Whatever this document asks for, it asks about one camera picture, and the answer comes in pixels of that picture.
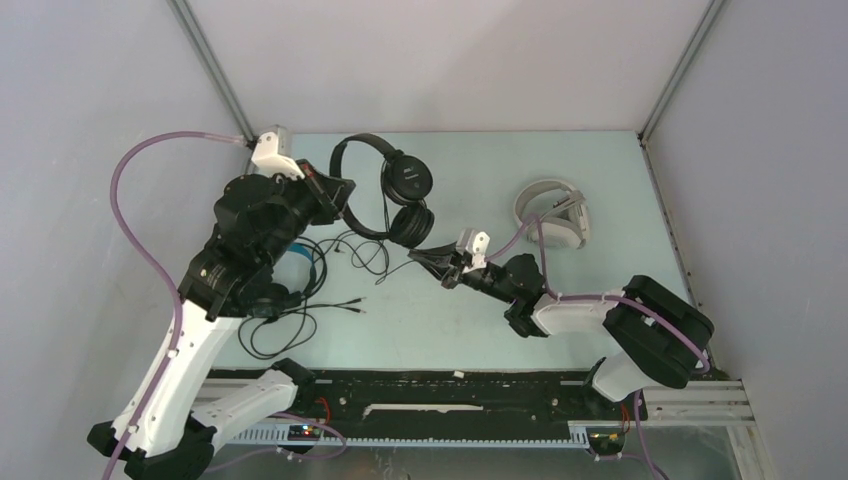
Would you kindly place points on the blue black headphones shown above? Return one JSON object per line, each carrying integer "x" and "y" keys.
{"x": 293, "y": 280}

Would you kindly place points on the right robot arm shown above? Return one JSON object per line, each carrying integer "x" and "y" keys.
{"x": 662, "y": 339}

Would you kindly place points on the aluminium frame rail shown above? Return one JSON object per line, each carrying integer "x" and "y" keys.
{"x": 228, "y": 251}

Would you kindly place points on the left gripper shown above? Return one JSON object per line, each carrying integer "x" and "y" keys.
{"x": 330, "y": 198}

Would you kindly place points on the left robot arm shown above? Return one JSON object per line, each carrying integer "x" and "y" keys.
{"x": 163, "y": 434}

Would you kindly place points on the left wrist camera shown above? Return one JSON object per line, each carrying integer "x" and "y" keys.
{"x": 272, "y": 153}

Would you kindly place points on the white headphones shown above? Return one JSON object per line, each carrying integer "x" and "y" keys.
{"x": 566, "y": 223}

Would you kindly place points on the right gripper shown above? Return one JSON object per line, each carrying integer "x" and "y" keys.
{"x": 438, "y": 261}

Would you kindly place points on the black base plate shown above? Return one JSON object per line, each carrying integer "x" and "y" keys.
{"x": 478, "y": 405}

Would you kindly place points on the white cable duct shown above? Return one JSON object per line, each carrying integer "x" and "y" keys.
{"x": 280, "y": 434}

